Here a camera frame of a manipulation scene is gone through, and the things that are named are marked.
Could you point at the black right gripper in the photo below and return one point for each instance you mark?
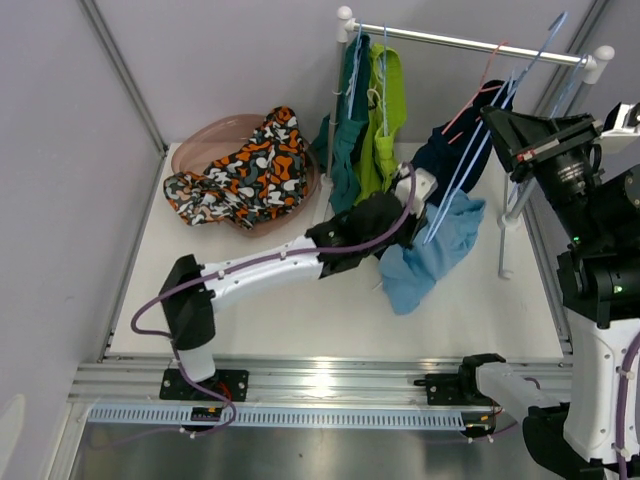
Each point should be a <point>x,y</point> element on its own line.
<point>528,143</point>

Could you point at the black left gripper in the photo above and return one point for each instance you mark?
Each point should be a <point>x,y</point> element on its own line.
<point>414,224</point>

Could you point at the light blue shorts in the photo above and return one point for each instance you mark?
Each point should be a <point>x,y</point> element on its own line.
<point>409,274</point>

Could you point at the blue wire hanger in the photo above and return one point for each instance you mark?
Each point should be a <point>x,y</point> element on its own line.
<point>552,103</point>

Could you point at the navy blue shorts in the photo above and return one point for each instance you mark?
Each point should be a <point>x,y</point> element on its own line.
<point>450,149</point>

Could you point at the orange camouflage shorts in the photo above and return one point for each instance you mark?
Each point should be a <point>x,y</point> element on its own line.
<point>235,175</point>

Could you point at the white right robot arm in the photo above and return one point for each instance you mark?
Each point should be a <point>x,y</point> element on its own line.
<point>593,435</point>

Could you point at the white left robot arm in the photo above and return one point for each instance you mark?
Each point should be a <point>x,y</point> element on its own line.
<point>193,293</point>

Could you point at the teal green shorts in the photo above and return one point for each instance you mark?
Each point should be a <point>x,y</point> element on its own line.
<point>349,134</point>

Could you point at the lime green shorts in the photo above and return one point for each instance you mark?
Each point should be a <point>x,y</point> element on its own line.
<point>378,164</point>

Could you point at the blue hanger under teal shorts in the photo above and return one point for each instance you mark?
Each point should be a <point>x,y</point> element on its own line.
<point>354,73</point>

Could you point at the silver clothes rack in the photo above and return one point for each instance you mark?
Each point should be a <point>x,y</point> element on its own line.
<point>593,64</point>

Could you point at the pink translucent plastic basin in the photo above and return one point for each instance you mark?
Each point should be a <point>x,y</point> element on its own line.
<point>300,210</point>

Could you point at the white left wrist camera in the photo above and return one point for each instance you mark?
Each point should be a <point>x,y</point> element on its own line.
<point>413,187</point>

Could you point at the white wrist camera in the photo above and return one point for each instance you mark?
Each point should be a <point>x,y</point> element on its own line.
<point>621,128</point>
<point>413,187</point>

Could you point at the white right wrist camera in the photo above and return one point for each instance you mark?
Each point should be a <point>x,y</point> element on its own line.
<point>621,128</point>

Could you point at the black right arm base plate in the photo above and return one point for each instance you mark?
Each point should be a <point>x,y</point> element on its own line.
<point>451,389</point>

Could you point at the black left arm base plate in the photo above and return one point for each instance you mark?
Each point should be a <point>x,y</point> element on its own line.
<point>233,384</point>

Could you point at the aluminium mounting rail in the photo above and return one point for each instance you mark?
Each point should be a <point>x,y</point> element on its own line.
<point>317,392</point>

